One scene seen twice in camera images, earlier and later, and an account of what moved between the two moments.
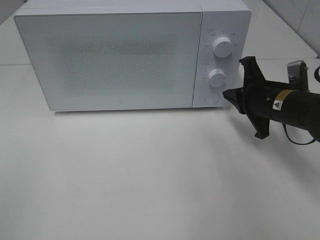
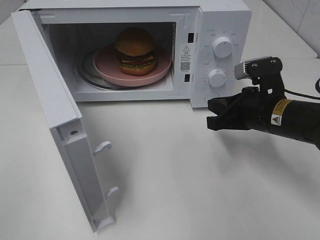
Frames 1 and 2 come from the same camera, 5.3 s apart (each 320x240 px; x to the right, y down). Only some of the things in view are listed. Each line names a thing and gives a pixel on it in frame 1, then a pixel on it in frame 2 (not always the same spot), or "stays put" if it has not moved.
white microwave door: x=109 y=61 to x=60 y=107
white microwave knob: x=216 y=78 stays put
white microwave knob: x=222 y=47 stays put
